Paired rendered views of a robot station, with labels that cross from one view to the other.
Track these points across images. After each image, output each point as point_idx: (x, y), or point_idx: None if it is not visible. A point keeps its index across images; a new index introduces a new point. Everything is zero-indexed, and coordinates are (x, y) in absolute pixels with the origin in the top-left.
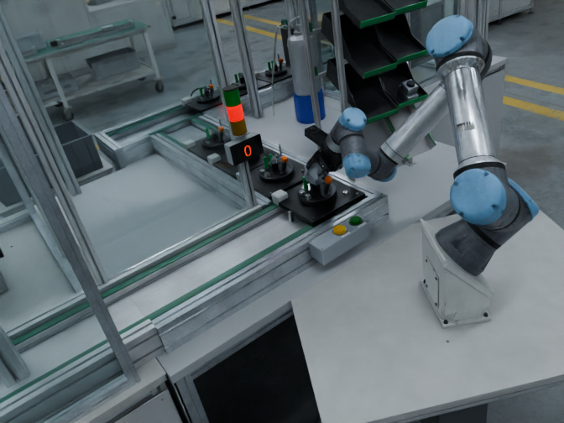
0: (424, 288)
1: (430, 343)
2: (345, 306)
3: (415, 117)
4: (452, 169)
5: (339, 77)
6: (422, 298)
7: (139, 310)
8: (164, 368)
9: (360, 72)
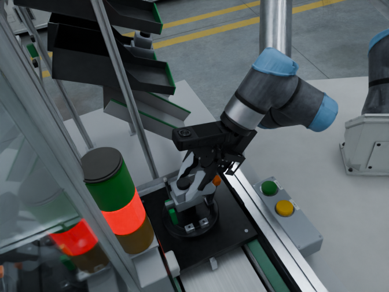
0: (359, 173)
1: None
2: (382, 249)
3: (283, 30)
4: None
5: (112, 56)
6: (370, 179)
7: None
8: None
9: (151, 27)
